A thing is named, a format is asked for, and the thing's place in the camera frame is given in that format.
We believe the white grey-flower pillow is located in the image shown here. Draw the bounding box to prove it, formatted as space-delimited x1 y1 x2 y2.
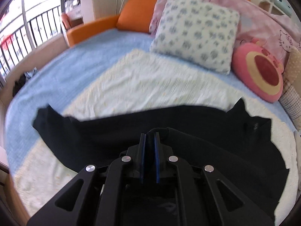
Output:
150 0 240 75

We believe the pink cartoon quilt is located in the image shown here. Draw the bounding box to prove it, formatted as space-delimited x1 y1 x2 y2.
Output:
150 0 300 64

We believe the white bedside shelf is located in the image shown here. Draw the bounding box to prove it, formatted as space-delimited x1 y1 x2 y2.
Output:
259 0 293 18

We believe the white daisy blanket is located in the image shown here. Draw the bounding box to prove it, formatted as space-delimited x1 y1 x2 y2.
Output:
5 48 298 225

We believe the black garment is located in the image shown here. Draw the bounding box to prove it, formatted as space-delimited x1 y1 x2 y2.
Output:
32 99 289 218

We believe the orange headboard cushion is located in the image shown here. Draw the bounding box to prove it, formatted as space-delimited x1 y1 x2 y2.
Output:
116 0 157 33

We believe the pink round plush cushion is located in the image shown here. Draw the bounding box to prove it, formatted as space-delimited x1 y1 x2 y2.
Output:
231 38 284 103

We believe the beige checked plush toy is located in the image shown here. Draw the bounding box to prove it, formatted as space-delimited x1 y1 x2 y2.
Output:
279 47 301 131

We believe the orange bed frame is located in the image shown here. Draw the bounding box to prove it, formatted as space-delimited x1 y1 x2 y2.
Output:
66 14 119 47

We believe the black balcony railing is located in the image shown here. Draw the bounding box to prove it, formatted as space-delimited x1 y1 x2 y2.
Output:
1 5 62 77

